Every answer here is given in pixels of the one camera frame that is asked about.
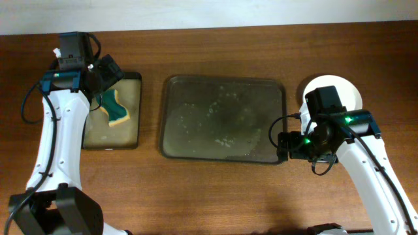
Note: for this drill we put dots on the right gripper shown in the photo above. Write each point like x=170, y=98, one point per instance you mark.
x=294, y=150

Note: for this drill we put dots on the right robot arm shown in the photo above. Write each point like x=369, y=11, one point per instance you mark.
x=353, y=139

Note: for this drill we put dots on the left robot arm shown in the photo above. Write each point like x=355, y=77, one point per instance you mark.
x=53, y=201

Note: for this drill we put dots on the large brown serving tray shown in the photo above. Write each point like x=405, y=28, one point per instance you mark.
x=222, y=119

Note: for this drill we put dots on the green yellow sponge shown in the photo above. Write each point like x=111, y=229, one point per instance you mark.
x=109, y=103

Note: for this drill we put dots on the small black water tray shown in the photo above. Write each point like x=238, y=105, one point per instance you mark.
x=99, y=136

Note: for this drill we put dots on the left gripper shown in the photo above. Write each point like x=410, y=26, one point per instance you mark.
x=112, y=72

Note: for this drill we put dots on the white plate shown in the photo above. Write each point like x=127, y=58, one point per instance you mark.
x=348, y=93

